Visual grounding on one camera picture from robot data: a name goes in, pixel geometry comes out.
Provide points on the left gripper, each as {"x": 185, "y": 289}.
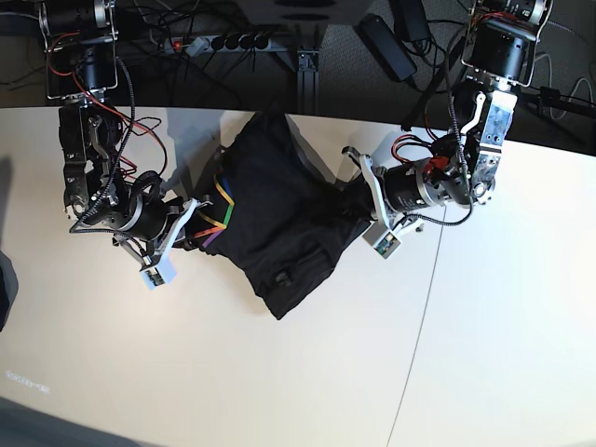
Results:
{"x": 371, "y": 193}

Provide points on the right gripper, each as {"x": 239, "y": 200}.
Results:
{"x": 186, "y": 223}

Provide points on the black T-shirt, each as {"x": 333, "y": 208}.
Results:
{"x": 272, "y": 216}

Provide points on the black power brick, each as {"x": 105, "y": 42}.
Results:
{"x": 386, "y": 49}

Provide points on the grey power strip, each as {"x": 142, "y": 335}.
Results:
{"x": 195, "y": 46}

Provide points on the dark object at left edge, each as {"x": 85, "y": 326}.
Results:
{"x": 9, "y": 288}

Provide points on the black tripod stand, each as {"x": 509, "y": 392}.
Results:
{"x": 550, "y": 98}

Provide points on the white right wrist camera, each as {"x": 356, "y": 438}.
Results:
{"x": 158, "y": 274}

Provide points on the aluminium frame post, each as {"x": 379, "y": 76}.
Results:
{"x": 301, "y": 57}

